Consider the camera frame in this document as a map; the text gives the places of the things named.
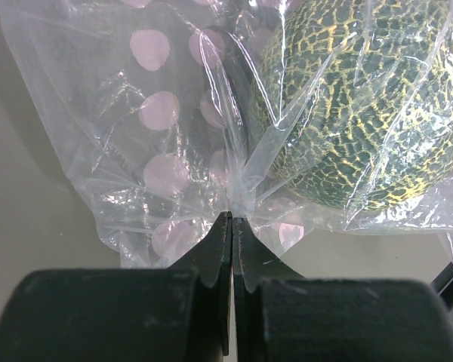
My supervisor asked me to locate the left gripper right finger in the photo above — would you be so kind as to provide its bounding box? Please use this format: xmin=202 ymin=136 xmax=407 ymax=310
xmin=232 ymin=218 xmax=453 ymax=361

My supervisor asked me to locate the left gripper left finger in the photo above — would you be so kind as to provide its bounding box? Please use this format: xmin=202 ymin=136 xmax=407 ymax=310
xmin=0 ymin=212 xmax=233 ymax=361

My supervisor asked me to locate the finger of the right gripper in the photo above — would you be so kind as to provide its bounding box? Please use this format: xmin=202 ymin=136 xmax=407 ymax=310
xmin=431 ymin=262 xmax=453 ymax=310

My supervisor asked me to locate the clear zip top bag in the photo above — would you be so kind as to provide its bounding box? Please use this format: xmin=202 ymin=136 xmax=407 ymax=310
xmin=0 ymin=1 xmax=453 ymax=268

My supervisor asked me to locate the netted green fake melon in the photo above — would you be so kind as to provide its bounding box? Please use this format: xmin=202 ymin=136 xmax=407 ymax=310
xmin=249 ymin=1 xmax=453 ymax=210

